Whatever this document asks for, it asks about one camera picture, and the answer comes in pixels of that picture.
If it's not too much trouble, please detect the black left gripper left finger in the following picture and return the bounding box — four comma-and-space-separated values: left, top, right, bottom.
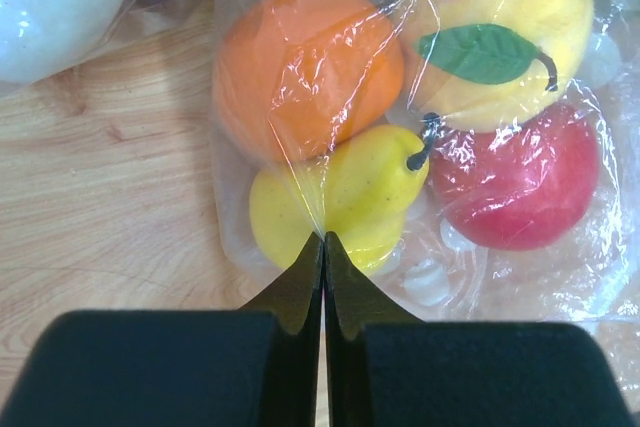
1, 236, 323, 426

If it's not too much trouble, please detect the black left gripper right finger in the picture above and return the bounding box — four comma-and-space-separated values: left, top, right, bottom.
324, 233, 639, 426

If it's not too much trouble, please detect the fake red peach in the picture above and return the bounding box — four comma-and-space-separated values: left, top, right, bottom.
430, 104, 600, 251

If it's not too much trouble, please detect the clear zip bag with fruit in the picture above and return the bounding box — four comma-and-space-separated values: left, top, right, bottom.
211, 0, 639, 331

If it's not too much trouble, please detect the fake yellow peach with leaf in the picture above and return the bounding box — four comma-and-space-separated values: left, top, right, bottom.
398, 0, 594, 132

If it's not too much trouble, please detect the fake yellow pear in bag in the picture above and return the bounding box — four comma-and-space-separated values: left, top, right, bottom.
249, 113, 441, 274

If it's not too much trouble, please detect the fake orange in zip bag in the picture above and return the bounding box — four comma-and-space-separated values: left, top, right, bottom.
212, 0, 404, 161

